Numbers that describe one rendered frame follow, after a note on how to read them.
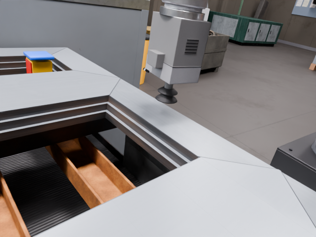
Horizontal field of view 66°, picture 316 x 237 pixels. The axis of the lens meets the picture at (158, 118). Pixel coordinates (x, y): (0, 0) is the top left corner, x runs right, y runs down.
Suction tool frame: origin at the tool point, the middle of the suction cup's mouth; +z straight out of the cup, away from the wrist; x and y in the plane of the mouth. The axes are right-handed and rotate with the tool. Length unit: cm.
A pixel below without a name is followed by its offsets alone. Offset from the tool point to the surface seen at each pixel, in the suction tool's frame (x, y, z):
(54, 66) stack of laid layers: -12.4, -40.5, 5.8
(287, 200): 3.1, 25.7, 3.7
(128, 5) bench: 21, -63, -12
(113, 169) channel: -7.9, -4.2, 18.2
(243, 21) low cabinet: 662, -536, 16
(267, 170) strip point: 6.2, 20.5, 3.7
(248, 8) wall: 925, -748, -24
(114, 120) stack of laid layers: -7.2, -7.1, 7.4
